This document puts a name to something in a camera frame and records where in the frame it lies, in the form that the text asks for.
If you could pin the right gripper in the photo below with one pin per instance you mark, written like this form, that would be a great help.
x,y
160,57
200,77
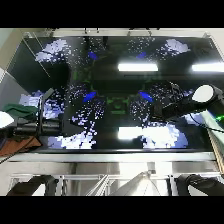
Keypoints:
x,y
163,112

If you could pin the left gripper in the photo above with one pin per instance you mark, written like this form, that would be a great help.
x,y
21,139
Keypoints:
x,y
51,126

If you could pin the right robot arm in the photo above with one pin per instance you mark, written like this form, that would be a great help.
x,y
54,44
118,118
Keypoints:
x,y
203,95

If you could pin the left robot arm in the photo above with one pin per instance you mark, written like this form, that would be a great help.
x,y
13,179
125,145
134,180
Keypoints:
x,y
23,126

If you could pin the dark green garment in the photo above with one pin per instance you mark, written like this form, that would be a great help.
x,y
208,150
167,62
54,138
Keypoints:
x,y
20,110

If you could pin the silver frame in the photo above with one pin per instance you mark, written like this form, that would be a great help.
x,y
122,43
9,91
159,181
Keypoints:
x,y
110,157

